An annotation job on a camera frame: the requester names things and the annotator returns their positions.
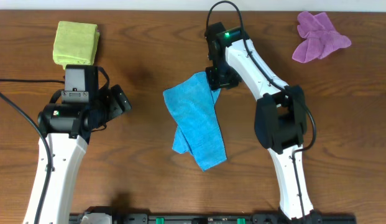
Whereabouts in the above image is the blue microfiber cloth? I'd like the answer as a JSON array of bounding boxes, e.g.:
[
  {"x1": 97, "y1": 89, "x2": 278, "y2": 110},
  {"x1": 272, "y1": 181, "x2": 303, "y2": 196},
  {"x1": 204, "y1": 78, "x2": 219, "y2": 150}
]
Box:
[{"x1": 163, "y1": 72, "x2": 227, "y2": 171}]

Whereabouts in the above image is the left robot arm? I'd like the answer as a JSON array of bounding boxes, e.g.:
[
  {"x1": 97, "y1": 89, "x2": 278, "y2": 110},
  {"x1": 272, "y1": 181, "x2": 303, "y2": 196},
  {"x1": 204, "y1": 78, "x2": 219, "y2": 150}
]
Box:
[{"x1": 23, "y1": 85, "x2": 131, "y2": 223}]

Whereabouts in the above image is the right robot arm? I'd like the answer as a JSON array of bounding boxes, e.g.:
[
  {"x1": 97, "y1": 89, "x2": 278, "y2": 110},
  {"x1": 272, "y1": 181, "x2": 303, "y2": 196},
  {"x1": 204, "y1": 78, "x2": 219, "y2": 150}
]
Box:
[{"x1": 204, "y1": 24, "x2": 315, "y2": 222}]

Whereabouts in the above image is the folded green cloth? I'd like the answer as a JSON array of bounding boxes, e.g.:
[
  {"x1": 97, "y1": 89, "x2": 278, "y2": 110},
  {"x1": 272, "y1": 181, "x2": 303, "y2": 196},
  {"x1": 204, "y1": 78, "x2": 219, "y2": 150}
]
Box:
[{"x1": 53, "y1": 21, "x2": 100, "y2": 69}]

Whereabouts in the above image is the purple crumpled cloth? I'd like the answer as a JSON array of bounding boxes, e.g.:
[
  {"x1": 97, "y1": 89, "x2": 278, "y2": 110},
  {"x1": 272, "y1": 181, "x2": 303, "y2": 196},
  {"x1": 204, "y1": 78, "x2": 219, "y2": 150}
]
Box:
[{"x1": 292, "y1": 11, "x2": 352, "y2": 63}]

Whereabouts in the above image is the right black cable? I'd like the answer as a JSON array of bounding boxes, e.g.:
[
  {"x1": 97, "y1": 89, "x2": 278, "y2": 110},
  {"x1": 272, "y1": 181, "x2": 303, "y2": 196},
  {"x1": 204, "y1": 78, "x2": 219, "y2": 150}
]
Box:
[{"x1": 204, "y1": 0, "x2": 318, "y2": 224}]

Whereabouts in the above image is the black cable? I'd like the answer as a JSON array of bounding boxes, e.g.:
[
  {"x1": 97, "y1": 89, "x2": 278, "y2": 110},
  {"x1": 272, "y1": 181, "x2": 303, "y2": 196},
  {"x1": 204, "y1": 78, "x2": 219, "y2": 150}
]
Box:
[
  {"x1": 204, "y1": 0, "x2": 318, "y2": 224},
  {"x1": 0, "y1": 77, "x2": 66, "y2": 224}
]

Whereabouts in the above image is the left black cable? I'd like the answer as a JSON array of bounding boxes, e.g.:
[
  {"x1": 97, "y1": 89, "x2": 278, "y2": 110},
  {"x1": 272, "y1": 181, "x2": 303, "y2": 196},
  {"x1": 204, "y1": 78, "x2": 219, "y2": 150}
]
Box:
[{"x1": 0, "y1": 77, "x2": 66, "y2": 224}]

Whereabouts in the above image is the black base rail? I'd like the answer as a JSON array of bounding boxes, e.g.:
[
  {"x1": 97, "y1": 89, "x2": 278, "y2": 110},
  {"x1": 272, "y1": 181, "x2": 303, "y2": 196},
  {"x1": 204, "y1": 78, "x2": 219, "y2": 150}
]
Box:
[{"x1": 67, "y1": 207, "x2": 357, "y2": 224}]

